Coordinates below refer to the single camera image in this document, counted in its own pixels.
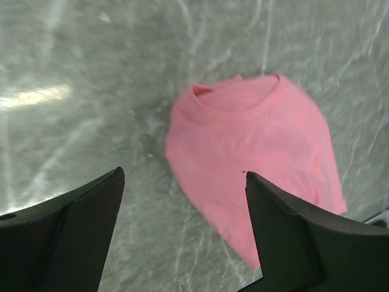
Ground pink t shirt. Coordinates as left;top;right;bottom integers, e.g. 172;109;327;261
165;75;347;269

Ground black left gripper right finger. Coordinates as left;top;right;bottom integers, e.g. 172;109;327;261
245;172;388;292

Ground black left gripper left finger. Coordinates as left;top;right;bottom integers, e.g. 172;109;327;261
1;167;125;291

